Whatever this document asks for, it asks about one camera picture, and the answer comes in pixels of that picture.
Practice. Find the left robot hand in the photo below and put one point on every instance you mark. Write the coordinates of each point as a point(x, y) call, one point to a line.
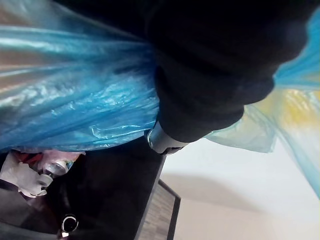
point(205, 62)

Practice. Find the blue plastic rubbish bag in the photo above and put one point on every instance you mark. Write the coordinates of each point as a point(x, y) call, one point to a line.
point(75, 100)

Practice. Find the black trash can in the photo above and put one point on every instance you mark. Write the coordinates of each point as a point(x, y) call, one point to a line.
point(112, 195)

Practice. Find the dark framed grey panel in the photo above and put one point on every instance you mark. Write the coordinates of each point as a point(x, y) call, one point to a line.
point(160, 215)

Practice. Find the pink plastic wrapper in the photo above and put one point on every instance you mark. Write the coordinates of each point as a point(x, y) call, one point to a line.
point(62, 156)

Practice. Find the clear bottle with white cap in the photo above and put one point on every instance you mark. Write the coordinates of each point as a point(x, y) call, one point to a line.
point(53, 170)

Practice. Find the crumpled white tissue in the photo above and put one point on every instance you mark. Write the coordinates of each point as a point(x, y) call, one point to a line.
point(20, 172)

